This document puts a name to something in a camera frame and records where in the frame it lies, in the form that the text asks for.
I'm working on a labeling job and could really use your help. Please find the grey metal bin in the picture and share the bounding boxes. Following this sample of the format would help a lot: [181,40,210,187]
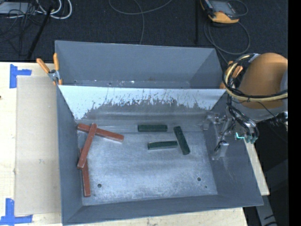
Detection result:
[54,40,264,225]

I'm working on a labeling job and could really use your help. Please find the red-brown flat block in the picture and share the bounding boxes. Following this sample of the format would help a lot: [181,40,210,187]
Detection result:
[77,123,125,143]
[77,123,98,170]
[79,147,92,197]

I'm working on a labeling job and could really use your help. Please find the dark green flat block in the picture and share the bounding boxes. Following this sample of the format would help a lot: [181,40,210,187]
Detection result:
[173,125,191,156]
[137,124,168,133]
[147,140,179,151]

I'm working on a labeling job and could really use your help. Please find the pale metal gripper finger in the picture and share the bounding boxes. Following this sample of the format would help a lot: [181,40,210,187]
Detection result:
[212,141,230,161]
[202,113,224,130]

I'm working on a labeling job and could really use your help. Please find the pale cardboard board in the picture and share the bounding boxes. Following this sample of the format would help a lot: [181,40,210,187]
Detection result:
[14,75,62,217]

